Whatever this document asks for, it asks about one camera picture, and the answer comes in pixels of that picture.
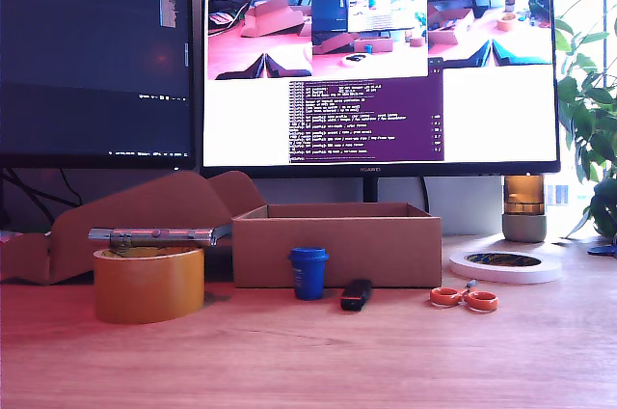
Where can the brown cardboard box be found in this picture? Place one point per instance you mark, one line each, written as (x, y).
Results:
(337, 250)

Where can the bright screen Huawei monitor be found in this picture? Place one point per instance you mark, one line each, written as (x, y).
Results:
(482, 115)

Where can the black USB stick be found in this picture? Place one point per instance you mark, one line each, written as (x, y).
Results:
(356, 295)

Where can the small blue flat object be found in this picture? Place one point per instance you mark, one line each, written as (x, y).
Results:
(602, 251)

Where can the black monitor stand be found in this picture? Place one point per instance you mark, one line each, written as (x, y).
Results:
(370, 189)

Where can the dark screen computer monitor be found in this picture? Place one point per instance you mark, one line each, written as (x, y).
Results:
(87, 66)

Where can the silver metal flashlight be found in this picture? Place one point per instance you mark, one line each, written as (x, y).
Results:
(144, 235)

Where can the green leafy plant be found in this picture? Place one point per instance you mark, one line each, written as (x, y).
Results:
(590, 119)

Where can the wide orange tape roll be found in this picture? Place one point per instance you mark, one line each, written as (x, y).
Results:
(149, 288)

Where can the flat white tape roll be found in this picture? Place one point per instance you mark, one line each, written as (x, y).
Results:
(506, 275)

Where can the small blue lidded cup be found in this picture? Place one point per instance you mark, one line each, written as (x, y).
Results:
(308, 274)

